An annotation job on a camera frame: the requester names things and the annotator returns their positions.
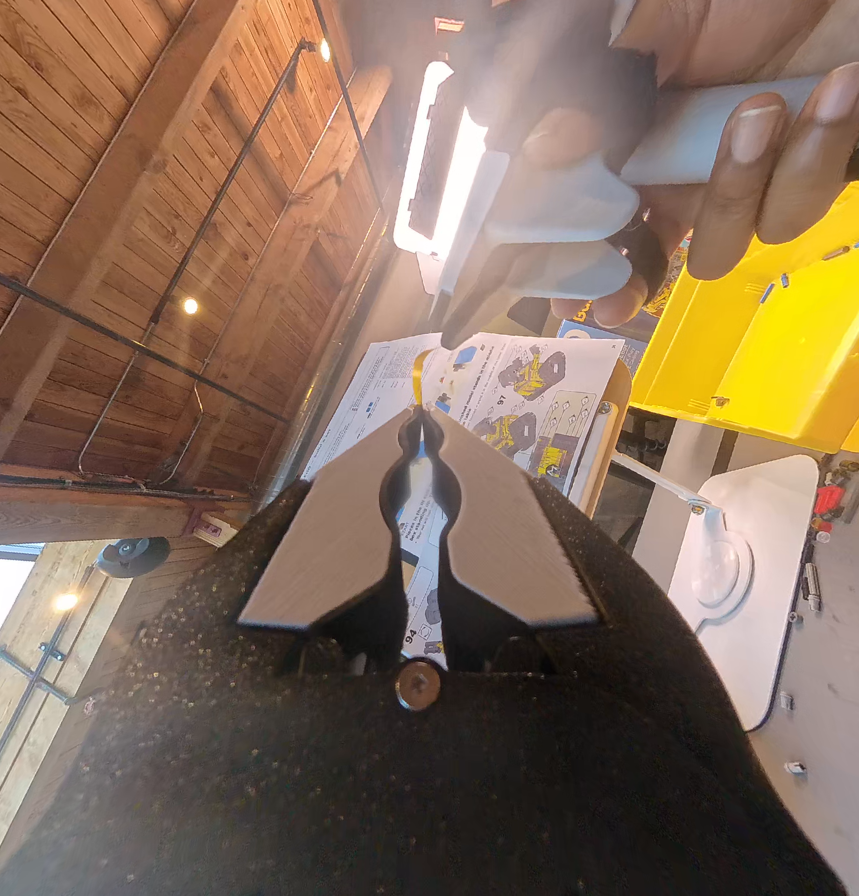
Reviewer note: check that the robot model instruction booklet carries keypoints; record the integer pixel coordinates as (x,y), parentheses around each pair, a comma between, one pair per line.
(541,406)

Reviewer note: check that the sticker sheet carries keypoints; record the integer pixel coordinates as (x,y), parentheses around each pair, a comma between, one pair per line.
(373,399)

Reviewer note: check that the scattered small brick pieces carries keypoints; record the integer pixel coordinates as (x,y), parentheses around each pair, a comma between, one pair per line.
(832,500)

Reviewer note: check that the white studio light panel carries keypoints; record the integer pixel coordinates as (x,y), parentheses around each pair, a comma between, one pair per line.
(433,161)

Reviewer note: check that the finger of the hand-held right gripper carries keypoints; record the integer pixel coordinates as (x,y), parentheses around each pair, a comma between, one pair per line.
(569,269)
(569,206)

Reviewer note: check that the yellow plastic storage bin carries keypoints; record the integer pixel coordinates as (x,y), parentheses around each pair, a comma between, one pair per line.
(786,350)

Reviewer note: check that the ceiling spotlight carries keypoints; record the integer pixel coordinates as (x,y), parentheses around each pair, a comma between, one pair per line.
(190,305)
(65,600)
(324,49)

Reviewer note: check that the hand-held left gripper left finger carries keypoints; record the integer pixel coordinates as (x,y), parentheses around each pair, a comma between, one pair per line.
(317,560)

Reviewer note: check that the blue printed cardboard box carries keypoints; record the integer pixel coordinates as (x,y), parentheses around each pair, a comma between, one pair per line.
(590,332)

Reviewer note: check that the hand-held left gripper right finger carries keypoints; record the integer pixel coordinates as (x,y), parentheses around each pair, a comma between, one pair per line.
(520,560)

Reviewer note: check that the thin yellow black sticker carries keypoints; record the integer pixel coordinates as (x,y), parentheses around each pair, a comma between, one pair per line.
(419,378)

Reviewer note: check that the white book stand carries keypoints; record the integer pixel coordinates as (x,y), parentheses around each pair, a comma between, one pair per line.
(751,546)

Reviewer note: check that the person's right hand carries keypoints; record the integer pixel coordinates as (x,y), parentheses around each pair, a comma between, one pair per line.
(751,35)

